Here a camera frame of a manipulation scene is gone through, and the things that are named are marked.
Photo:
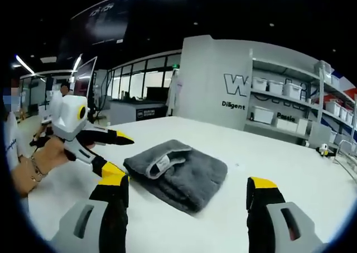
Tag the small white yellow device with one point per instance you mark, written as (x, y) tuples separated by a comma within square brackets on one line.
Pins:
[(324, 149)]

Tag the white hanging coat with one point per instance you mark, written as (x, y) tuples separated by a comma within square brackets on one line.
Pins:
[(174, 93)]

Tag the grey counter cabinet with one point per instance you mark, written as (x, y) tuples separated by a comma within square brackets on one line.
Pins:
[(134, 112)]

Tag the row of white storage bins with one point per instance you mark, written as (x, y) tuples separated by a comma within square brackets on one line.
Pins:
[(274, 86)]

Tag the grey towel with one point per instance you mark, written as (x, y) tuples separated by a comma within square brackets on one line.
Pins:
[(189, 177)]

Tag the person's left hand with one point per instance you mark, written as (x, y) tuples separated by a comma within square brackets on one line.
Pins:
[(53, 153)]

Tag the dark hanging ceiling screen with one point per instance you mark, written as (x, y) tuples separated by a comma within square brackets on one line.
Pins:
[(101, 21)]

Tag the black box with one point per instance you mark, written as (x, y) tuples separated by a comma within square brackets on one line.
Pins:
[(157, 93)]

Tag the monitor on stand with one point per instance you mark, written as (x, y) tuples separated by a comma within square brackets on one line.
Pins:
[(85, 74)]

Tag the grey metal shelf unit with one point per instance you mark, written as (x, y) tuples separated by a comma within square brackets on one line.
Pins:
[(315, 96)]

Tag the person's white shirt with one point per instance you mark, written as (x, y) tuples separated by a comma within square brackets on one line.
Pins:
[(11, 141)]

